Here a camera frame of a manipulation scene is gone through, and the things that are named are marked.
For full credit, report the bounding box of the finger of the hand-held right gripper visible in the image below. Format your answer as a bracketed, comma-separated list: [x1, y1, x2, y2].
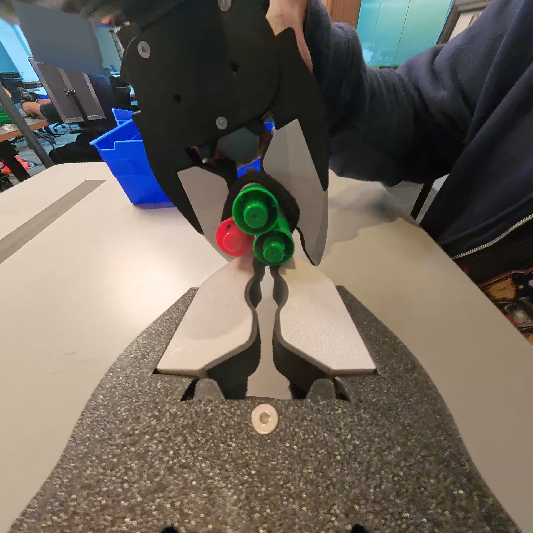
[178, 163, 238, 242]
[263, 119, 330, 267]

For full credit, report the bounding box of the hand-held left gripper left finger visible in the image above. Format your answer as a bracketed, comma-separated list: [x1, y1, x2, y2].
[157, 263, 261, 379]

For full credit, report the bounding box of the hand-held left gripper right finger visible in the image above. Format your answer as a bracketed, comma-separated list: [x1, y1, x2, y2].
[273, 263, 377, 379]

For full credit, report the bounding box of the red dry erase marker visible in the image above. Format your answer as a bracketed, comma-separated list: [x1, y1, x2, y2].
[215, 218, 255, 258]

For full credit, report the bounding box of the green dry erase marker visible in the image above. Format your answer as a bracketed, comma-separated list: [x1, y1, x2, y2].
[253, 225, 296, 267]
[232, 183, 280, 234]

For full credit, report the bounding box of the blue plastic bin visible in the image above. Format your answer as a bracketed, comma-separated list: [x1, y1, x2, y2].
[90, 109, 275, 206]

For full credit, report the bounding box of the person's right forearm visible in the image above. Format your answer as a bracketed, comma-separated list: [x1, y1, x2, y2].
[304, 0, 533, 188]

